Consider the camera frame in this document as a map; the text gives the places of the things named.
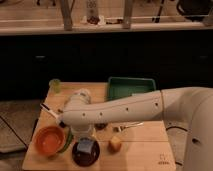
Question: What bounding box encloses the dark grape bunch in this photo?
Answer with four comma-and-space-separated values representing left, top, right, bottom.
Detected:
95, 123, 108, 130

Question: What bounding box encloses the orange bowl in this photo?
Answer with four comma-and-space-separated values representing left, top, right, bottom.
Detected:
34, 126, 66, 157

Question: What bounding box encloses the blue sponge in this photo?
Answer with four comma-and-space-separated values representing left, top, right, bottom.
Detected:
77, 139, 94, 154

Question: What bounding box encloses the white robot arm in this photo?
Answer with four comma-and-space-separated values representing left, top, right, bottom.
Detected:
61, 87, 213, 171

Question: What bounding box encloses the green plastic tray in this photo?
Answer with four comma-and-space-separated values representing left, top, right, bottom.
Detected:
107, 77, 156, 101

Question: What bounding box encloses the small green cup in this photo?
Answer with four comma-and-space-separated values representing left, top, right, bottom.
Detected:
49, 79, 61, 93

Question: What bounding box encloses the white handled brush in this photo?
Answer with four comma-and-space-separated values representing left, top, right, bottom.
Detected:
40, 103, 66, 128

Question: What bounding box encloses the metal fork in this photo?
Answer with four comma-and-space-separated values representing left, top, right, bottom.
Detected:
113, 122, 143, 132

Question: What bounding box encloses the purple bowl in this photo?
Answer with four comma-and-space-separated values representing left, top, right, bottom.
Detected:
72, 139, 100, 167

